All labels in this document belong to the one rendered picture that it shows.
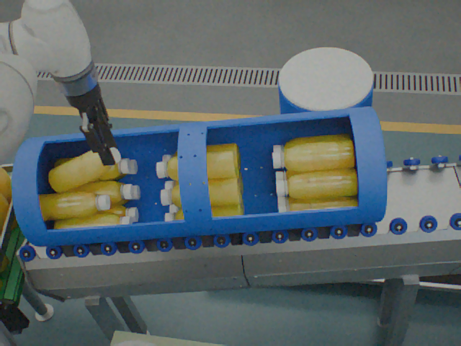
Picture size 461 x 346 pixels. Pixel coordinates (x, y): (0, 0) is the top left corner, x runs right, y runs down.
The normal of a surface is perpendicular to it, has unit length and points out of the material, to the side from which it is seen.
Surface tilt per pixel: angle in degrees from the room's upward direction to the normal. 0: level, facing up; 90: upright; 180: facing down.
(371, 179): 52
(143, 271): 70
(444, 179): 0
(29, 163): 10
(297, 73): 0
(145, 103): 0
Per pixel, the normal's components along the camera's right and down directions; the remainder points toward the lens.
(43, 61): 0.10, 0.79
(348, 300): -0.12, -0.62
